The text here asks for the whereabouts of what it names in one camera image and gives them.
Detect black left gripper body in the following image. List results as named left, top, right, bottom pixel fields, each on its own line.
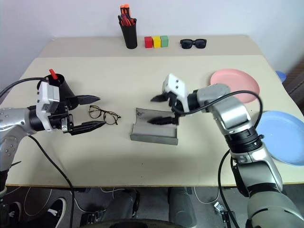
left=46, top=96, right=79, bottom=133

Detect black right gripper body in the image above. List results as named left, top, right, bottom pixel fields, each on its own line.
left=166, top=92, right=185, bottom=125

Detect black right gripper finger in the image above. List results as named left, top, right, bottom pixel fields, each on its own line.
left=147, top=116, right=176, bottom=126
left=150, top=93, right=168, bottom=103

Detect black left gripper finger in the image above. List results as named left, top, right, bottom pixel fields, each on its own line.
left=76, top=95, right=101, bottom=105
left=70, top=120, right=107, bottom=136

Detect tortoiseshell thin-frame glasses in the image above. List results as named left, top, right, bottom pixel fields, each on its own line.
left=88, top=104, right=122, bottom=126

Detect grey glasses case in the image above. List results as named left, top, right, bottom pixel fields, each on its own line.
left=129, top=107, right=180, bottom=146

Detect black conical pen holder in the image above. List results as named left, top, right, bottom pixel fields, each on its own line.
left=43, top=74, right=79, bottom=111

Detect black sunglasses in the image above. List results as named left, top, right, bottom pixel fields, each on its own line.
left=180, top=38, right=208, bottom=50

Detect pink plate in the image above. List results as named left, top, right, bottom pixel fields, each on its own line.
left=209, top=68, right=261, bottom=104

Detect black tall tool holder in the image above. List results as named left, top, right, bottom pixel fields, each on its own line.
left=119, top=20, right=138, bottom=50

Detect dark rounded shape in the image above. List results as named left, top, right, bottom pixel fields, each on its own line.
left=107, top=188, right=141, bottom=225
left=168, top=187, right=198, bottom=228

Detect black sneaker white laces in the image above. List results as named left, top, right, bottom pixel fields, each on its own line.
left=6, top=201, right=24, bottom=226
left=32, top=197, right=67, bottom=228

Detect blue bucket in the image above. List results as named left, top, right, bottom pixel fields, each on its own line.
left=275, top=70, right=287, bottom=83

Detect blue plate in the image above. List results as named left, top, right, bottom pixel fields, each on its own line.
left=255, top=110, right=304, bottom=167

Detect dark radiator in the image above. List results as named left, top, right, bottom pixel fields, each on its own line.
left=283, top=59, right=304, bottom=105

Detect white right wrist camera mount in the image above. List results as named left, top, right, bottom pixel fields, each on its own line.
left=161, top=73, right=191, bottom=113

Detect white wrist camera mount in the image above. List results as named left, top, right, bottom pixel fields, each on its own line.
left=161, top=73, right=191, bottom=113
left=36, top=80, right=60, bottom=130

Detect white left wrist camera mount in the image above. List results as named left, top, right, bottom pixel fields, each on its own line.
left=36, top=80, right=60, bottom=130

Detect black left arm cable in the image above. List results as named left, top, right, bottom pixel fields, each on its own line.
left=0, top=76, right=76, bottom=228

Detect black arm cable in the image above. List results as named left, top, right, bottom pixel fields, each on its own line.
left=0, top=76, right=76, bottom=228
left=171, top=91, right=265, bottom=228

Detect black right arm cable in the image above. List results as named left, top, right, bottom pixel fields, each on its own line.
left=171, top=91, right=265, bottom=228

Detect white floor cable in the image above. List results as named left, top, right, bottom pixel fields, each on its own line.
left=73, top=187, right=127, bottom=214
left=192, top=186, right=219, bottom=204

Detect red-handled tool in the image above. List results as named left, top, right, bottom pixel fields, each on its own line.
left=120, top=14, right=134, bottom=27

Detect black floor bracket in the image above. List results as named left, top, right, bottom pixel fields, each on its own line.
left=80, top=210, right=105, bottom=228

